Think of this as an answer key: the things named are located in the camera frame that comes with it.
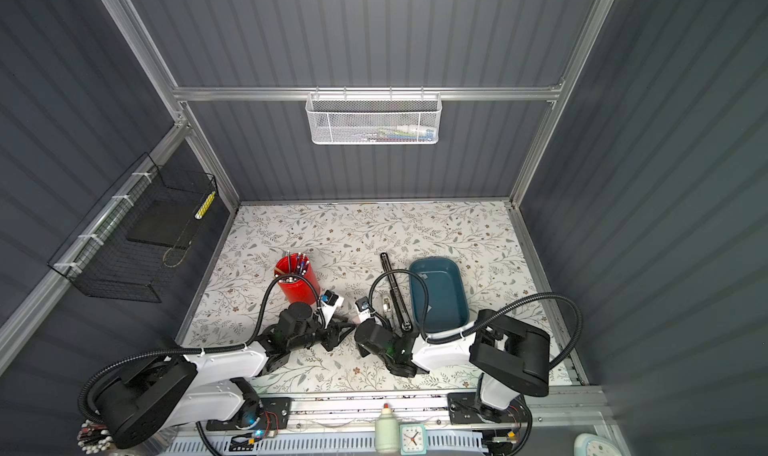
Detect black stapler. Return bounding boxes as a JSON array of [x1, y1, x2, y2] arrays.
[[380, 252, 413, 333]]

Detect clear jar of pencils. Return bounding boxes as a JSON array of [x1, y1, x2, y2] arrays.
[[77, 420, 116, 455]]

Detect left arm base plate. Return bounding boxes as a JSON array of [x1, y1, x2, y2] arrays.
[[205, 397, 292, 431]]

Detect teal plastic tray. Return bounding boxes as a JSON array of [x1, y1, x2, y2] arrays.
[[409, 256, 469, 333]]

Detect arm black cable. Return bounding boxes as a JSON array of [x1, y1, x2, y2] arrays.
[[367, 268, 584, 371], [77, 272, 325, 424]]

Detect yellow marker in side basket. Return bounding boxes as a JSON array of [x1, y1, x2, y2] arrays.
[[194, 190, 217, 220]]

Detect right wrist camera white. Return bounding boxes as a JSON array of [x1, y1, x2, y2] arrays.
[[354, 296, 372, 324]]

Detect white glue bottle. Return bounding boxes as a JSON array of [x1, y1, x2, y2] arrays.
[[374, 403, 400, 454]]

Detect red pen cup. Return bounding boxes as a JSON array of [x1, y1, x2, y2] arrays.
[[273, 253, 321, 305]]

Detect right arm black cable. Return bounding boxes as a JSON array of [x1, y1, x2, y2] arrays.
[[367, 268, 584, 371]]

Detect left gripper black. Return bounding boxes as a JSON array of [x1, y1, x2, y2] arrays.
[[289, 313, 356, 355]]

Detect small teal clock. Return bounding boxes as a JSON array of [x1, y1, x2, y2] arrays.
[[400, 423, 428, 456]]

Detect white wire wall basket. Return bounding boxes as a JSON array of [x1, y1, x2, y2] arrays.
[[305, 94, 443, 145]]

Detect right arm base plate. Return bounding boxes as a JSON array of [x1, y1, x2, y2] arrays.
[[447, 392, 532, 425]]

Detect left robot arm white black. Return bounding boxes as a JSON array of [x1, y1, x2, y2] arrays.
[[78, 302, 355, 449]]

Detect white round device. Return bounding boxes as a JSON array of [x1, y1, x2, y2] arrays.
[[573, 433, 623, 456]]

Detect black wire side basket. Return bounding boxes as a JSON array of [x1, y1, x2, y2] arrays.
[[49, 157, 218, 303]]

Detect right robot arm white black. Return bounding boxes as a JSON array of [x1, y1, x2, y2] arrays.
[[354, 310, 550, 410]]

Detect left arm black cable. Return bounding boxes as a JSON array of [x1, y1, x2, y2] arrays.
[[77, 272, 325, 424]]

